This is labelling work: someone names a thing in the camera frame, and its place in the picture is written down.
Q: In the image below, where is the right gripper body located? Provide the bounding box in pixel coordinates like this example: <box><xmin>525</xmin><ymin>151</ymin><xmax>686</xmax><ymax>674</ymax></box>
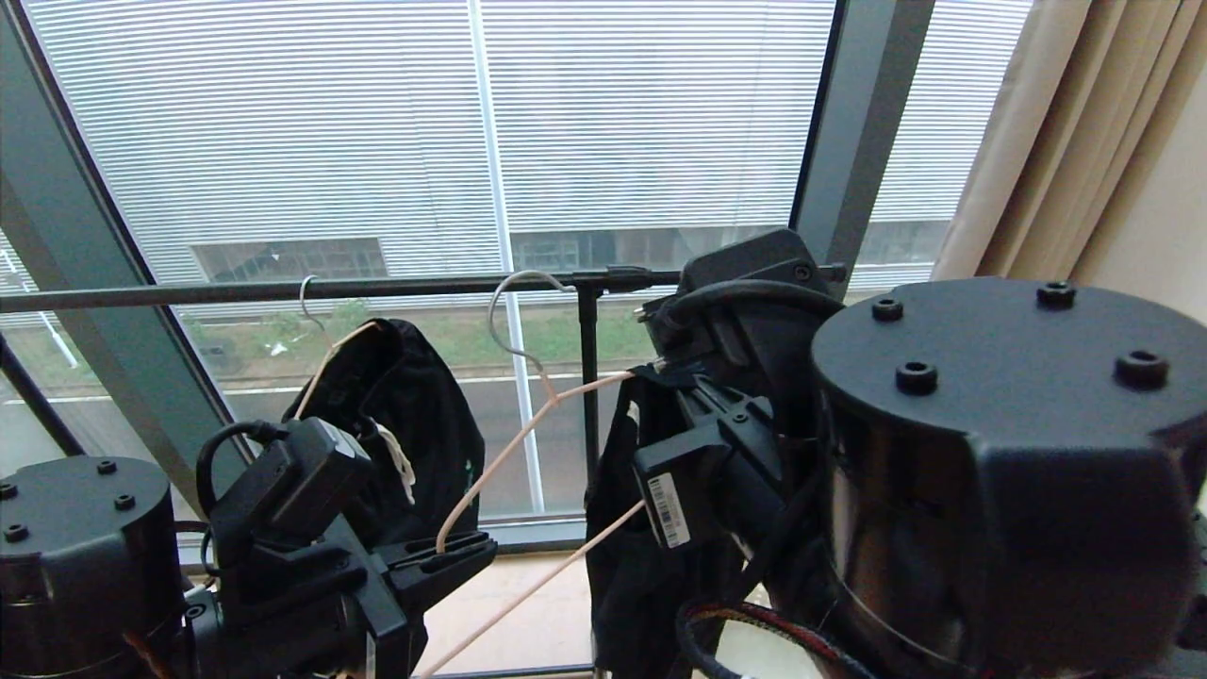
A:
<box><xmin>634</xmin><ymin>377</ymin><xmax>788</xmax><ymax>550</ymax></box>

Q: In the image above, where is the black clothes rack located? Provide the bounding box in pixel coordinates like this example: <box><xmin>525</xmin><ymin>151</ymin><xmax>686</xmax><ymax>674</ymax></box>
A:
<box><xmin>0</xmin><ymin>264</ymin><xmax>848</xmax><ymax>679</ymax></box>

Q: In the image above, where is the beige curtain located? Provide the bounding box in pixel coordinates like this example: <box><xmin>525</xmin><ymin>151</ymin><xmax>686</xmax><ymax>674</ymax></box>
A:
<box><xmin>934</xmin><ymin>0</ymin><xmax>1207</xmax><ymax>303</ymax></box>

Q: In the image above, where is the window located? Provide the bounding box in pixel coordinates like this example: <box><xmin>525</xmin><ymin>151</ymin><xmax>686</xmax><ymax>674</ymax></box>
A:
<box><xmin>0</xmin><ymin>0</ymin><xmax>1038</xmax><ymax>557</ymax></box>

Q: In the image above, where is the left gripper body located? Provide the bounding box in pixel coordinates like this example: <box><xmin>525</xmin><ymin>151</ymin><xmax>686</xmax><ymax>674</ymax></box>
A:
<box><xmin>189</xmin><ymin>519</ymin><xmax>425</xmax><ymax>679</ymax></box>

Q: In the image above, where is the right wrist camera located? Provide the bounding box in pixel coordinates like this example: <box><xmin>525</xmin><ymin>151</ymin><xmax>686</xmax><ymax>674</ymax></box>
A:
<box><xmin>641</xmin><ymin>229</ymin><xmax>845</xmax><ymax>378</ymax></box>

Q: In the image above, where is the black garment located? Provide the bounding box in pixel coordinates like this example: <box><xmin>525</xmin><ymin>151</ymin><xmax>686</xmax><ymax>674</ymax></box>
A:
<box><xmin>283</xmin><ymin>319</ymin><xmax>487</xmax><ymax>557</ymax></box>
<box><xmin>585</xmin><ymin>363</ymin><xmax>821</xmax><ymax>679</ymax></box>

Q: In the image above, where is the pink clothes hanger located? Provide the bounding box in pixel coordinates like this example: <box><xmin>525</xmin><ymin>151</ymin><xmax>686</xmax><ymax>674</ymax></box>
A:
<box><xmin>292</xmin><ymin>273</ymin><xmax>383</xmax><ymax>421</ymax></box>
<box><xmin>415</xmin><ymin>271</ymin><xmax>666</xmax><ymax>679</ymax></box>

